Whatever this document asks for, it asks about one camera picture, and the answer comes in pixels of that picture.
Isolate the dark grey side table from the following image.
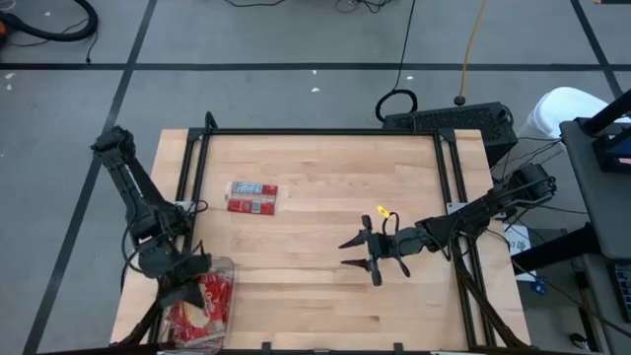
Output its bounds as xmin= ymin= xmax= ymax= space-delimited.
xmin=559 ymin=88 xmax=631 ymax=262

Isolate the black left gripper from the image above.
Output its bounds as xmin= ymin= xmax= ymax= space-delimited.
xmin=161 ymin=253 xmax=213 ymax=308

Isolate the black floor cable bundle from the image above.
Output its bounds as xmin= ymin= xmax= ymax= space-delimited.
xmin=334 ymin=0 xmax=395 ymax=15

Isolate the yellow hanging cable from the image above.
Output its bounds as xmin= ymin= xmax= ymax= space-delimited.
xmin=456 ymin=0 xmax=489 ymax=107

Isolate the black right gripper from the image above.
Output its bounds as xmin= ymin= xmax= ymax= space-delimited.
xmin=337 ymin=214 xmax=398 ymax=287

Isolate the dark keyboard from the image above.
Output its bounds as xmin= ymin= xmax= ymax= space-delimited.
xmin=613 ymin=263 xmax=631 ymax=321

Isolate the black table frame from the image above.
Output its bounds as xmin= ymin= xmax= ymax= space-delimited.
xmin=117 ymin=110 xmax=531 ymax=355

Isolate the black hanging cable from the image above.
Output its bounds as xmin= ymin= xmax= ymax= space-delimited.
xmin=374 ymin=0 xmax=419 ymax=123

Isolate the black right camera cable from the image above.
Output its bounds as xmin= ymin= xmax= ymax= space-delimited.
xmin=382 ymin=211 xmax=413 ymax=278

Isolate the white rounded container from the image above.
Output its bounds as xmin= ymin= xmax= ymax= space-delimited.
xmin=523 ymin=86 xmax=631 ymax=142

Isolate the black vacuum hose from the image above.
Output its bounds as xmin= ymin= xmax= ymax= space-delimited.
xmin=0 ymin=0 xmax=99 ymax=43

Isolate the white paper sheet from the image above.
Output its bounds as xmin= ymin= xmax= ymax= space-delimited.
xmin=503 ymin=224 xmax=538 ymax=283

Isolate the clear plastic basket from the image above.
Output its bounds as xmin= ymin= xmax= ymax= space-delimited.
xmin=157 ymin=254 xmax=237 ymax=354

